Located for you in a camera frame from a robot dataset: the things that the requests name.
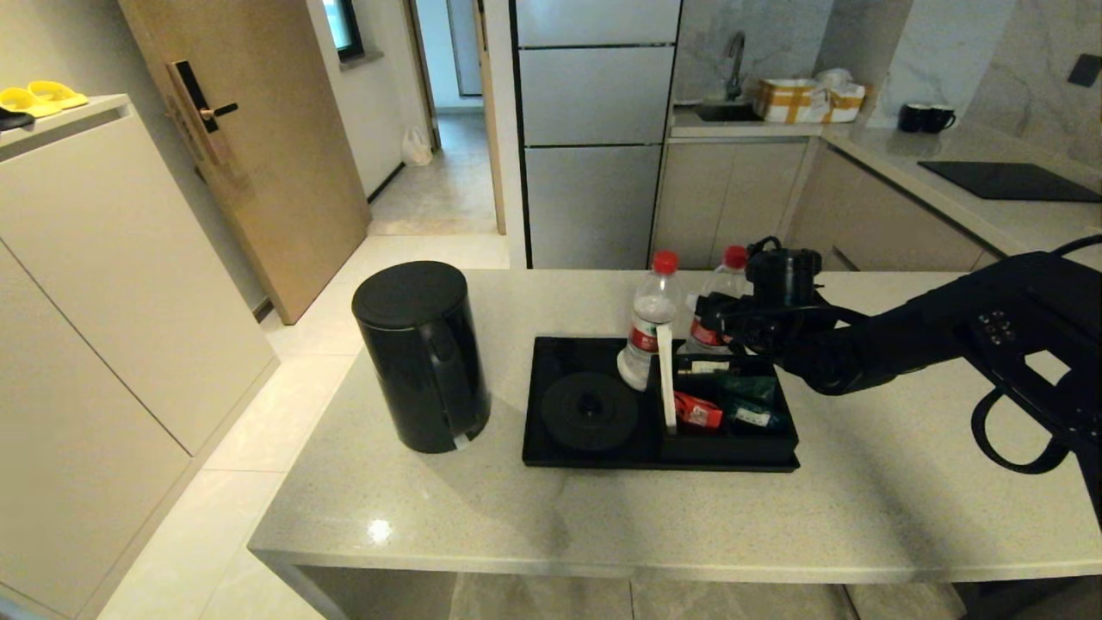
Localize red-capped water bottle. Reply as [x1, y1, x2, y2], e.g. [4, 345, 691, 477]
[616, 250, 682, 393]
[685, 245, 751, 355]

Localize black electric kettle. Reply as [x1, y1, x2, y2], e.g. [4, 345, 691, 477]
[350, 260, 492, 455]

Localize green tea packet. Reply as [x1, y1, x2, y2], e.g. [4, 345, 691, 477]
[716, 373, 781, 407]
[724, 401, 787, 433]

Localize red snack packet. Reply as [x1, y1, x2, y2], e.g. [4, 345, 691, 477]
[672, 390, 723, 430]

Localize round black kettle base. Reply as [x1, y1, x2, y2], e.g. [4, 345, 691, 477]
[540, 371, 641, 453]

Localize long white sachet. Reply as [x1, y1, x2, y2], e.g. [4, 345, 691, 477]
[654, 324, 678, 433]

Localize black compartment organizer box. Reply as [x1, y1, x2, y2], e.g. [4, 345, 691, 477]
[657, 352, 799, 464]

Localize beige kitchen base cabinets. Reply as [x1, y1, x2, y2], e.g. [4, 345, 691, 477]
[650, 121, 1102, 275]

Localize dark kitchen sink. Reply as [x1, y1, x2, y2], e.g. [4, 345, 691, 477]
[693, 101, 764, 124]

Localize black serving tray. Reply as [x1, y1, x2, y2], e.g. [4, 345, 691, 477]
[522, 336, 802, 473]

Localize cardboard box with yellow tape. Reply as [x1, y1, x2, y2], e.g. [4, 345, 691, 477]
[753, 68, 866, 127]

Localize grey refrigerator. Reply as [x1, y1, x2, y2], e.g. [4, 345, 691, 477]
[508, 0, 682, 270]

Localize metal kitchen faucet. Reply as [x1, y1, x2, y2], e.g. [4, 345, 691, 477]
[722, 31, 747, 103]

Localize black induction cooktop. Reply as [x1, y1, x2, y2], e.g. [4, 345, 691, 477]
[916, 160, 1102, 205]

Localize white plastic bag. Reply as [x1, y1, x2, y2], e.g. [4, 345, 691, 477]
[400, 127, 434, 169]

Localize dark window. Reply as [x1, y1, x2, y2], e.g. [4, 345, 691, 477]
[322, 0, 363, 64]

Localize wooden door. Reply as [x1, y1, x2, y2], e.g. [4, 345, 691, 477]
[116, 0, 372, 326]

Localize white tall cabinet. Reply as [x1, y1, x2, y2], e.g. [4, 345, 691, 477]
[0, 94, 282, 620]

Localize yellow slipper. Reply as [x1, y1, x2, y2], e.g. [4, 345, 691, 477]
[0, 87, 64, 120]
[26, 80, 90, 110]

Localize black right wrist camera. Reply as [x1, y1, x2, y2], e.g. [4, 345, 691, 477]
[744, 236, 824, 308]

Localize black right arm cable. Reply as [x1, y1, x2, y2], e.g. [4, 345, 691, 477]
[970, 234, 1102, 475]

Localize black door lock handle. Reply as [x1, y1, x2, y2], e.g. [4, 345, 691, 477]
[166, 59, 239, 169]

